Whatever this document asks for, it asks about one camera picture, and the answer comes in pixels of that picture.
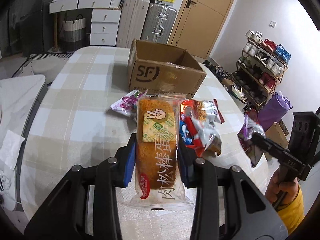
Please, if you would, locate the purple snack packet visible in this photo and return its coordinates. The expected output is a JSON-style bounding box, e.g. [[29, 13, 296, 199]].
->
[[237, 109, 265, 167]]

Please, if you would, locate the meat floss cake packet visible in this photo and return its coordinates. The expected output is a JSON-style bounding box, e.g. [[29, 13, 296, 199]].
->
[[124, 94, 194, 211]]

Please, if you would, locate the yellow sleeve forearm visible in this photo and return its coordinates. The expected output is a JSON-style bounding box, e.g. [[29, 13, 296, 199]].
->
[[277, 186, 305, 233]]

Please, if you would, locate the right hand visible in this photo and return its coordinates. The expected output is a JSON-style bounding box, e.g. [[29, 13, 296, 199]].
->
[[265, 169, 299, 205]]

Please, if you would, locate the purple bag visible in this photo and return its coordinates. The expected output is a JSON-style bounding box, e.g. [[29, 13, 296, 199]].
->
[[258, 91, 293, 132]]

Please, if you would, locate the checkered tablecloth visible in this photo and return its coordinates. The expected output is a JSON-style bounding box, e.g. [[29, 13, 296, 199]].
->
[[20, 46, 268, 239]]

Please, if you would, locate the red white snack packet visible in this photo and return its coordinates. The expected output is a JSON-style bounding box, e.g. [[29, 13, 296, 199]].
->
[[180, 99, 225, 157]]

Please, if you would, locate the shoe rack with shoes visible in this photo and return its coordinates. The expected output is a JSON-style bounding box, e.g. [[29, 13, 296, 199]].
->
[[231, 30, 291, 110]]

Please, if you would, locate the purple grape candy packet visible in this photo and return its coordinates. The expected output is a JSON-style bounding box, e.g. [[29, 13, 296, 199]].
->
[[110, 89, 148, 118]]

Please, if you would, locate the SF cardboard box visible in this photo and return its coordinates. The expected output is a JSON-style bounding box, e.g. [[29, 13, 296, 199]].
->
[[128, 39, 207, 98]]

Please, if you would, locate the wooden door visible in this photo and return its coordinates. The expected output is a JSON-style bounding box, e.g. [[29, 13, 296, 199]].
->
[[168, 0, 234, 59]]

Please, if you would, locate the woven laundry basket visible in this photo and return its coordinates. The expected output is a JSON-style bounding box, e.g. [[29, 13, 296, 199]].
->
[[62, 14, 87, 52]]

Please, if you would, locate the silver suitcase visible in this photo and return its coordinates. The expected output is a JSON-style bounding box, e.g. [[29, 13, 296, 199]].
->
[[140, 3, 177, 44]]

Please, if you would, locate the white drawer desk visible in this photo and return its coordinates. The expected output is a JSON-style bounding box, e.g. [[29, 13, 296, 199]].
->
[[49, 0, 121, 46]]

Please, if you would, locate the beige suitcase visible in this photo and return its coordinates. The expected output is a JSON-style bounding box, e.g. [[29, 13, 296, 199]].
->
[[116, 0, 150, 48]]

